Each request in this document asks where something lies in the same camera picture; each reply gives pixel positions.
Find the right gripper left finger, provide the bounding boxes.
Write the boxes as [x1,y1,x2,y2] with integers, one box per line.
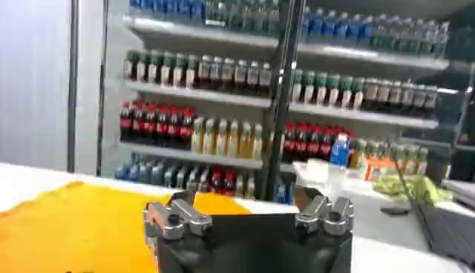
[142,188,214,241]

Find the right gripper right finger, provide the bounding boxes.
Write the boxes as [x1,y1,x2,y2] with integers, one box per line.
[292,185,356,237]

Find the orange cloth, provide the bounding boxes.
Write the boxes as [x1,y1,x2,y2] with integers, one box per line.
[0,180,254,273]

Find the white side table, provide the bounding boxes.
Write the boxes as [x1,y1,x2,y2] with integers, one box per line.
[292,160,431,253]

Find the small black flat object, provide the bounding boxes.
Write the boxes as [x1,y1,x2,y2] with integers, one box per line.
[379,206,411,217]

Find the orange and white box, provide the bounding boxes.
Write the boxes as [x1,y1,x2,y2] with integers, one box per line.
[358,154,399,182]

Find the blue label water bottle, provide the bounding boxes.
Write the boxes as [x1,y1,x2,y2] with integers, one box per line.
[328,133,352,196]

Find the green crumpled cloth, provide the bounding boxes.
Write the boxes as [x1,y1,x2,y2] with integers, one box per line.
[372,173,454,205]

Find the dark grey slanted panel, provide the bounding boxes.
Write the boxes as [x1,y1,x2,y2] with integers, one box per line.
[392,158,475,269]

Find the shelf rack with drink bottles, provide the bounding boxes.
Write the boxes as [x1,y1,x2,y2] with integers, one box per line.
[96,0,452,205]

